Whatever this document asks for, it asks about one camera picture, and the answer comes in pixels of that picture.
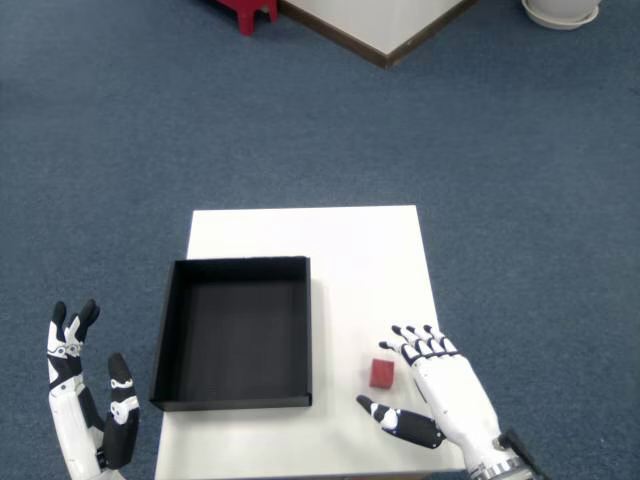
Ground small red cube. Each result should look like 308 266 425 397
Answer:
368 357 397 390

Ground black open cardboard box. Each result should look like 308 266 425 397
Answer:
148 255 313 412

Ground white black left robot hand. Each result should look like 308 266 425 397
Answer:
47 298 142 480

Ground white pillar with brown baseboard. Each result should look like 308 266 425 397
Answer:
277 0 481 70

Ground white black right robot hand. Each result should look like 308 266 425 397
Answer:
355 324 502 464

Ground white pot saucer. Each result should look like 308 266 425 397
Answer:
524 7 600 31

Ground red plastic stool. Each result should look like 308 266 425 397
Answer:
214 0 280 37

